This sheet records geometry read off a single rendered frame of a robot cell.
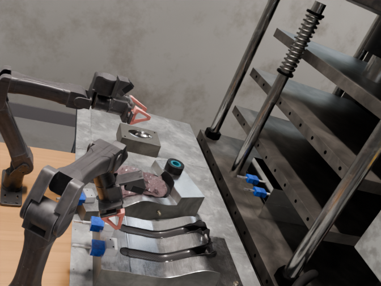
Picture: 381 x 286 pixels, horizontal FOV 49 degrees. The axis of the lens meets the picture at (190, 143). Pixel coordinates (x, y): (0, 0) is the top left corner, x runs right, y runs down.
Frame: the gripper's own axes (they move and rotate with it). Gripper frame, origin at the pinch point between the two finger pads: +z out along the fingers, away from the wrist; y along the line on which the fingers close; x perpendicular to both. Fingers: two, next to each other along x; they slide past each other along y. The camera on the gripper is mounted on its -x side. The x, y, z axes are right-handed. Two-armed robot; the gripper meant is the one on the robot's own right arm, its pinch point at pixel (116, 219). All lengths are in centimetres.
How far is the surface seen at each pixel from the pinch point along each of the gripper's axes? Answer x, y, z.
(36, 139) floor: 70, 207, 76
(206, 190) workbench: -37, 58, 45
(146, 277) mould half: -4.7, -8.3, 17.5
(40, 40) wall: 48, 238, 9
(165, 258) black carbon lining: -11.4, 0.1, 20.8
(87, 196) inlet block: 10.8, 25.9, 8.2
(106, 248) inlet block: 4.9, -2.6, 7.8
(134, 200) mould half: -4.4, 27.2, 16.2
